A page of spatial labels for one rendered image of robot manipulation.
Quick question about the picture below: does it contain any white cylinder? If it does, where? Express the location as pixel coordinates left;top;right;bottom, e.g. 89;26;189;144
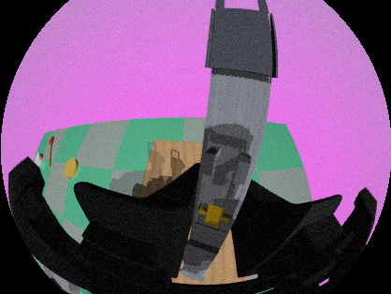
35;152;42;166

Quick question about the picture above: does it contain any yellow round disc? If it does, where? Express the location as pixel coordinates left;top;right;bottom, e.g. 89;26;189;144
65;158;79;180

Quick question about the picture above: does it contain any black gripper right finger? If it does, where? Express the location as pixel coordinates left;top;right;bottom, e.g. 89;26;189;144
231;180;342;278

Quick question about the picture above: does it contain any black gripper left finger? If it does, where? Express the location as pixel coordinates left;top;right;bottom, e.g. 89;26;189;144
74;162;200;278

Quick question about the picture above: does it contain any wooden board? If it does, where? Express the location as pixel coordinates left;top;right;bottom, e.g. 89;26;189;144
139;140;249;286

